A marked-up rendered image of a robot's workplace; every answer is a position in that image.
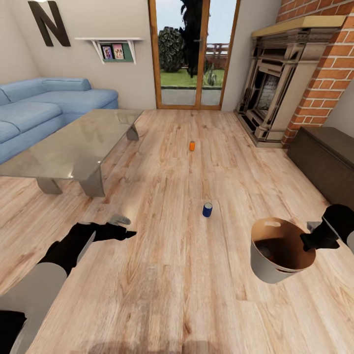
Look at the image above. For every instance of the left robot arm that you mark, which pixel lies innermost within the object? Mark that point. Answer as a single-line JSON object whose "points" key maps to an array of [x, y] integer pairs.
{"points": [[24, 307]]}

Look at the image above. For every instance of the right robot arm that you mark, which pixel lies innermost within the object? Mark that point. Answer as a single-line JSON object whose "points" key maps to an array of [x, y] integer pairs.
{"points": [[337, 222]]}

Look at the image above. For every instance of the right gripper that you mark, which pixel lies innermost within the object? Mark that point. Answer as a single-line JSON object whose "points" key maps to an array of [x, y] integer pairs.
{"points": [[316, 240]]}

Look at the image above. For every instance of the trash can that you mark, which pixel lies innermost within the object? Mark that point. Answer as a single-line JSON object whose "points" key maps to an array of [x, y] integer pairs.
{"points": [[287, 246]]}

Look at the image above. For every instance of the door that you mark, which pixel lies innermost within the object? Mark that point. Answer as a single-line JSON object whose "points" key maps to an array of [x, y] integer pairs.
{"points": [[192, 43]]}

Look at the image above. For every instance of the coffee table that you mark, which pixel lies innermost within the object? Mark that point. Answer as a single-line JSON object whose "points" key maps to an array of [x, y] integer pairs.
{"points": [[75, 152]]}

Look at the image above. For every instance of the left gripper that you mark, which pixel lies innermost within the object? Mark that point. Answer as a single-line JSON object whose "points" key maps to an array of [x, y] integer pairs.
{"points": [[117, 232]]}

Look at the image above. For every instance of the shelf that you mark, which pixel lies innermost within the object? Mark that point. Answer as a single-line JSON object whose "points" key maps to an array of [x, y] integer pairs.
{"points": [[128, 47]]}

